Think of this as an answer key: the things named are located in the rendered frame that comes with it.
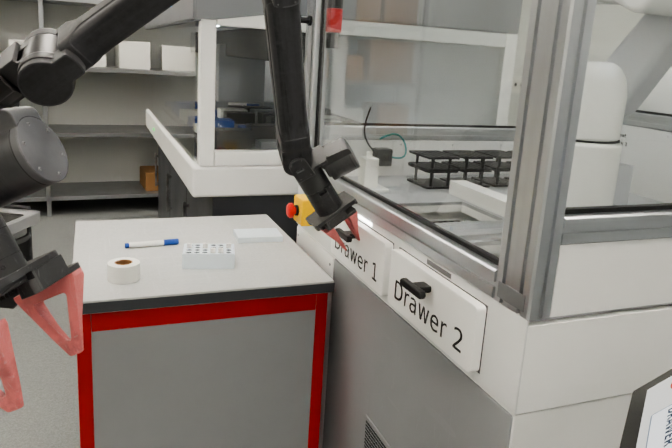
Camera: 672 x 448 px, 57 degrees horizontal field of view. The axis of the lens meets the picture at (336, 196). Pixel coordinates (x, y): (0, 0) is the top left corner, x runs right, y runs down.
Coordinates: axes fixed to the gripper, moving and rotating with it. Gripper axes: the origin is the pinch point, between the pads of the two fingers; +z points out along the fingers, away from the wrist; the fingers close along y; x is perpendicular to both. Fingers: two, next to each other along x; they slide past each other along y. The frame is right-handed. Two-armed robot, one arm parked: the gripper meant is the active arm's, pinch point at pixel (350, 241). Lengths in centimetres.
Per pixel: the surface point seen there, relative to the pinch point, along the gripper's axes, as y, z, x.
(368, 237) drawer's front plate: 3.1, -0.1, -3.5
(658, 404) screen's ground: 2, -11, -79
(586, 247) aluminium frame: 18, -6, -52
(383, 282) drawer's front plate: -0.7, 5.6, -11.7
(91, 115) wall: -50, -4, 419
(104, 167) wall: -67, 36, 418
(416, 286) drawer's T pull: 0.3, -1.7, -29.6
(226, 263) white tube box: -24.1, -1.0, 26.3
